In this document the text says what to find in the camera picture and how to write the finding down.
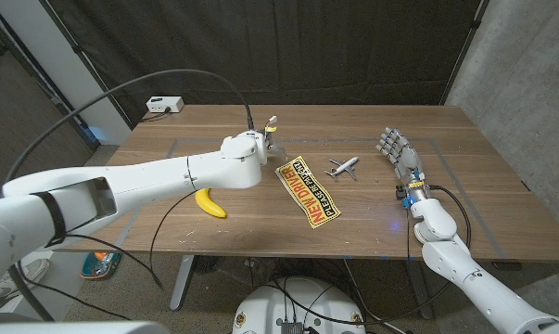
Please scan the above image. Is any grey table leg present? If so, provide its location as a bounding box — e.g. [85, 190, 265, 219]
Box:
[170, 254, 195, 311]
[403, 259, 436, 320]

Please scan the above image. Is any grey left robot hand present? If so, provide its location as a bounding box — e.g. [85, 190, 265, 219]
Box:
[265, 138, 288, 160]

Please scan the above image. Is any white power box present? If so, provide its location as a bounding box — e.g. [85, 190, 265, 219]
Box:
[146, 96, 185, 114]

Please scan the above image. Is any yellow toy banana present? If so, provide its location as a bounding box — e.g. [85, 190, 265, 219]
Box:
[194, 187, 228, 220]

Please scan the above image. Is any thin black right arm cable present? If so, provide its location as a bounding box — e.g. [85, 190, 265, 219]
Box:
[405, 208, 413, 262]

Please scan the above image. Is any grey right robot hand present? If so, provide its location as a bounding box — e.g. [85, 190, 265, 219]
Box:
[375, 126, 427, 190]

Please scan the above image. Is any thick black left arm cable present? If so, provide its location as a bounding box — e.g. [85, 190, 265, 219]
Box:
[3, 68, 256, 185]

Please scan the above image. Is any teal orange object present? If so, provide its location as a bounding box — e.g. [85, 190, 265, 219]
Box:
[79, 251, 122, 280]

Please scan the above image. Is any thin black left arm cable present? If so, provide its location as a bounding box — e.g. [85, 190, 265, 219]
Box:
[63, 188, 199, 289]

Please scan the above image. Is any black backdrop stand pole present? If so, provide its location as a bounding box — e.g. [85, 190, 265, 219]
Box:
[439, 0, 491, 106]
[40, 0, 134, 129]

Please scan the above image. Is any black backdrop curtain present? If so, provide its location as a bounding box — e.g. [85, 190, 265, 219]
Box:
[42, 0, 491, 126]

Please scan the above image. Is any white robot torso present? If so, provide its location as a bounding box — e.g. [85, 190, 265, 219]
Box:
[232, 276, 367, 334]

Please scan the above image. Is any white toy airplane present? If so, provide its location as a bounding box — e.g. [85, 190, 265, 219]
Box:
[324, 156, 361, 182]

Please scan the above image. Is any yellow new driver bumper sticker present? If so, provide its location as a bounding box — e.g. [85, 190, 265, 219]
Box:
[273, 154, 342, 230]

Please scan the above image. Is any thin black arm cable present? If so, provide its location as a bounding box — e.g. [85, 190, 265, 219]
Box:
[63, 188, 199, 289]
[405, 208, 413, 262]

